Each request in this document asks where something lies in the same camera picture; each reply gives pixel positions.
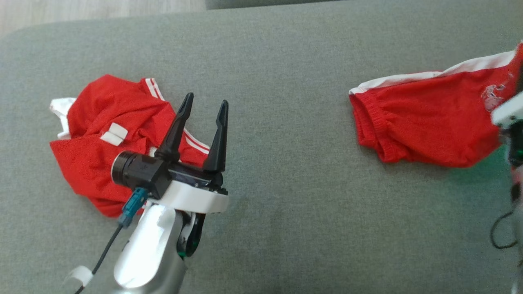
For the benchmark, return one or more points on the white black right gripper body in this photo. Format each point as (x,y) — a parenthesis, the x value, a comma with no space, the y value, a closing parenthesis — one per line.
(510,110)

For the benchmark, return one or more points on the red shorts with white stripe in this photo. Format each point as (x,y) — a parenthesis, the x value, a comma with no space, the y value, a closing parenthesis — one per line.
(429,118)

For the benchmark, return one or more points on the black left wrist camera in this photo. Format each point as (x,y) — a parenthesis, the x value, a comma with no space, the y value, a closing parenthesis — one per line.
(139,171)

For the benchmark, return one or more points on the red jersey with striped trim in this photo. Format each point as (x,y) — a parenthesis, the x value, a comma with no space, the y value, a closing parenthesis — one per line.
(102,106)

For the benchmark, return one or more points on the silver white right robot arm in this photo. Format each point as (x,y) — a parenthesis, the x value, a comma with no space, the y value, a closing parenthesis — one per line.
(518,163)

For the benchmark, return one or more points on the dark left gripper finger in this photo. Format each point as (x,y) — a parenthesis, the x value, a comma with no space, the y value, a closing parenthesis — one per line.
(218,147)
(173,139)

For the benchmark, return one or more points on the small grey sofa cushion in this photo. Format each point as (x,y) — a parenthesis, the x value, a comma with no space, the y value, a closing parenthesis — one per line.
(265,3)

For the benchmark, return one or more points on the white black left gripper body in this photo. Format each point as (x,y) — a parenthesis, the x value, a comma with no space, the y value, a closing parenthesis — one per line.
(196,198)

